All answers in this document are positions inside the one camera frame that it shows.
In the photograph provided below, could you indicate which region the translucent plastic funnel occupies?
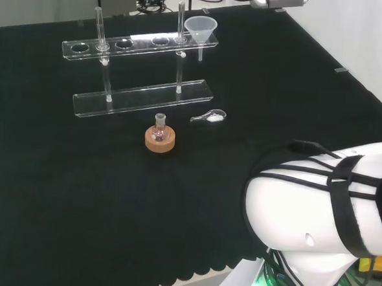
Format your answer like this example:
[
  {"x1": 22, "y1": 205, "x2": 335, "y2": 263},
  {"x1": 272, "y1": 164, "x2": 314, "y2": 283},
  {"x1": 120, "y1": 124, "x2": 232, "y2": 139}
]
[{"x1": 182, "y1": 15, "x2": 218, "y2": 63}]

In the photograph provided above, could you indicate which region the small round-bottom glass flask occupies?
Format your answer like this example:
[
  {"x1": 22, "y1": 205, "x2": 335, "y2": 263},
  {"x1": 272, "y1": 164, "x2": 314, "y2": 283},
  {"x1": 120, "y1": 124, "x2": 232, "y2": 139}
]
[{"x1": 150, "y1": 112, "x2": 170, "y2": 142}]

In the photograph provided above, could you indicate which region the black cloth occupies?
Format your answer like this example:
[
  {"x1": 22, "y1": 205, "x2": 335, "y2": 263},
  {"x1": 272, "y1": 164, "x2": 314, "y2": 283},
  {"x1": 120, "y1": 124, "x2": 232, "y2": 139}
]
[{"x1": 0, "y1": 0, "x2": 382, "y2": 286}]

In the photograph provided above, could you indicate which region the yellow stop button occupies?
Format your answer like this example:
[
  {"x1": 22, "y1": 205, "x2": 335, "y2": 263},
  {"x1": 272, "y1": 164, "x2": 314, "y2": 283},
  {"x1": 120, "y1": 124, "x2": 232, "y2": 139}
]
[{"x1": 357, "y1": 255, "x2": 382, "y2": 280}]

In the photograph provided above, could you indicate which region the clear acrylic funnel stand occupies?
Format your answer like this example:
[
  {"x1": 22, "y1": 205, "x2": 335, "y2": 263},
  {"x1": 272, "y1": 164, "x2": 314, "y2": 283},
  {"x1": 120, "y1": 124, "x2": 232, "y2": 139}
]
[{"x1": 56, "y1": 0, "x2": 221, "y2": 127}]

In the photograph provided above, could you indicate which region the cork ring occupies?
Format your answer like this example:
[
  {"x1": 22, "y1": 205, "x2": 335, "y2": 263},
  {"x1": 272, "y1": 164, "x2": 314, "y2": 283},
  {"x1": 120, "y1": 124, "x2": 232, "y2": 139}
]
[{"x1": 144, "y1": 124, "x2": 177, "y2": 154}]

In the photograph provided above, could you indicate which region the black cable bundle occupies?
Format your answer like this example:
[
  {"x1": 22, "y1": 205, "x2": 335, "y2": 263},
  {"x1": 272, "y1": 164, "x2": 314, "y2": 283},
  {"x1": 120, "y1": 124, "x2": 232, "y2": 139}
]
[{"x1": 135, "y1": 0, "x2": 174, "y2": 18}]

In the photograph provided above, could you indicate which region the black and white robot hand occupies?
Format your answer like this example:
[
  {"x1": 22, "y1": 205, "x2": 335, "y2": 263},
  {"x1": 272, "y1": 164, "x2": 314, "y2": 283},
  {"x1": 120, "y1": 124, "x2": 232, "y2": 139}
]
[{"x1": 249, "y1": 0, "x2": 317, "y2": 12}]

